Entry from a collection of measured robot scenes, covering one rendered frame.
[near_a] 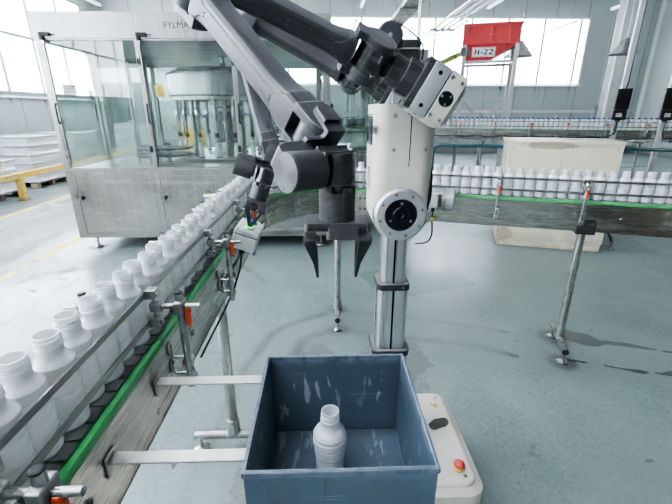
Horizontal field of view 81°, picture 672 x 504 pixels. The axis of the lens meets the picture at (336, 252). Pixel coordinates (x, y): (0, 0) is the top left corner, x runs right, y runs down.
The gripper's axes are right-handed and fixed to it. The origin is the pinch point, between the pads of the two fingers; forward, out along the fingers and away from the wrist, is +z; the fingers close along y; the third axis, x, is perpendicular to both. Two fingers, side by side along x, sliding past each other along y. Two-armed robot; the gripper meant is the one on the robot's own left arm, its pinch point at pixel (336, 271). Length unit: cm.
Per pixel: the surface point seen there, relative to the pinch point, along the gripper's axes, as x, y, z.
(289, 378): 16.3, -10.2, 33.0
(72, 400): -9.7, -41.2, 17.2
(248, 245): 63, -26, 15
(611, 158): 342, 296, 13
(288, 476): -14.5, -7.9, 28.4
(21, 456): -20.9, -41.0, 16.7
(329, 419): 2.7, -1.1, 33.0
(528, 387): 122, 114, 120
